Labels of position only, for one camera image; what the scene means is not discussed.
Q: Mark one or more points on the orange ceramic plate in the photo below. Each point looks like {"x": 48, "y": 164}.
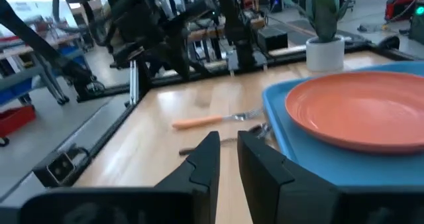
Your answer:
{"x": 357, "y": 111}

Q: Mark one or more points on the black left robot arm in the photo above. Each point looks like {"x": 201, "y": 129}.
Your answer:
{"x": 149, "y": 25}

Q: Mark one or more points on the red equipment case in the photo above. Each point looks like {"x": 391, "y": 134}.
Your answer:
{"x": 401, "y": 7}

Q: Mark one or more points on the green plant in white pot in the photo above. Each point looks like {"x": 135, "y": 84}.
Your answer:
{"x": 324, "y": 53}

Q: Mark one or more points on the black diagonal frame strut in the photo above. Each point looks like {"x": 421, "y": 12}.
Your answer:
{"x": 39, "y": 45}

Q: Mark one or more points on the blue plastic tray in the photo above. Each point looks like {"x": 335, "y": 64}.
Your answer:
{"x": 314, "y": 164}

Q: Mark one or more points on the device with green light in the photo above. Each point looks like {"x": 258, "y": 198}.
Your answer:
{"x": 418, "y": 22}

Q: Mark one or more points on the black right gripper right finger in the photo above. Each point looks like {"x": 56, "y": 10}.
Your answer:
{"x": 265, "y": 177}

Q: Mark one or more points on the small black box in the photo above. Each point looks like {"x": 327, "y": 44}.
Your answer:
{"x": 272, "y": 38}

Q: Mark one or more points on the black table-level camera box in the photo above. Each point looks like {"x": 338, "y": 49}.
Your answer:
{"x": 61, "y": 167}

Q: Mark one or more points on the red plastic bin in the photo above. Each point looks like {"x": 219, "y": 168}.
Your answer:
{"x": 15, "y": 119}

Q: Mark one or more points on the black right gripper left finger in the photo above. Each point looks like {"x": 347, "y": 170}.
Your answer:
{"x": 198, "y": 171}

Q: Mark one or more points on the dark metal spoon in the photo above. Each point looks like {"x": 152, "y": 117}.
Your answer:
{"x": 187, "y": 151}

